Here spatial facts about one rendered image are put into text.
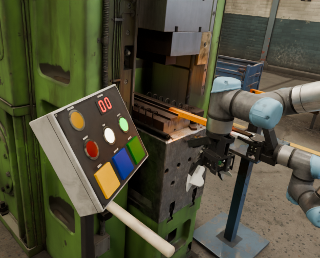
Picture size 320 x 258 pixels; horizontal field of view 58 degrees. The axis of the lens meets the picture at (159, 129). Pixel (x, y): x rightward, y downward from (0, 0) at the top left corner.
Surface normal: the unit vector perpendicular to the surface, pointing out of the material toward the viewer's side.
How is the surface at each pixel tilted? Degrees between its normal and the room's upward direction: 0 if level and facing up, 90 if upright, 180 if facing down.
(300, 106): 110
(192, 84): 90
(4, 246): 0
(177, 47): 90
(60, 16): 89
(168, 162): 90
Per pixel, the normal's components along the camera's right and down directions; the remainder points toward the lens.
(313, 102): -0.64, 0.52
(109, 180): 0.87, -0.29
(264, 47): -0.66, 0.23
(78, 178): -0.31, 0.34
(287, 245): 0.09, -0.92
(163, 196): 0.72, 0.33
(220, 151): -0.84, 0.15
